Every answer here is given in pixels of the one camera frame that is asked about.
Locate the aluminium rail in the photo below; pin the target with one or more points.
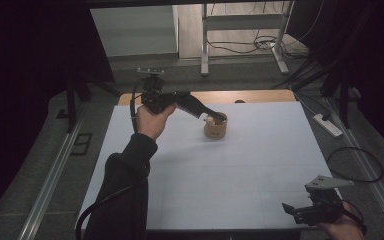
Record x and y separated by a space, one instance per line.
51 180
370 166

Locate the white foam board mat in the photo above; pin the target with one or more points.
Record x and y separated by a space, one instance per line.
233 176

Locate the small black round knob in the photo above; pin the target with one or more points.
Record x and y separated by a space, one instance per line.
240 101

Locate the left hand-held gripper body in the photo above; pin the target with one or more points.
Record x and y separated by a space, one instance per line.
155 96

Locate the black metal stand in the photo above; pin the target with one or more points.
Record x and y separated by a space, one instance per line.
343 96
71 103

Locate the black kitchen knife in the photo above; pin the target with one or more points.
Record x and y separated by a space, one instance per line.
202 108

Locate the person's right hand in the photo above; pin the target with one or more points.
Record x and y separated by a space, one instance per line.
343 230

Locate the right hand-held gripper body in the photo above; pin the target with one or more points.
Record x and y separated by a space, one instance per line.
326 203

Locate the small beige figurine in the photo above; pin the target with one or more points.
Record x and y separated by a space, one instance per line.
210 120

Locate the white power strip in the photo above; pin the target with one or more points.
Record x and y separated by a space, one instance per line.
328 125

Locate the person's left hand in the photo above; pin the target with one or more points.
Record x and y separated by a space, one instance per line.
151 123

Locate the grey panel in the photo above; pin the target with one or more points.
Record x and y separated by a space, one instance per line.
136 30

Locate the white metal desk frame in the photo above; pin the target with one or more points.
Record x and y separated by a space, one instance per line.
243 22

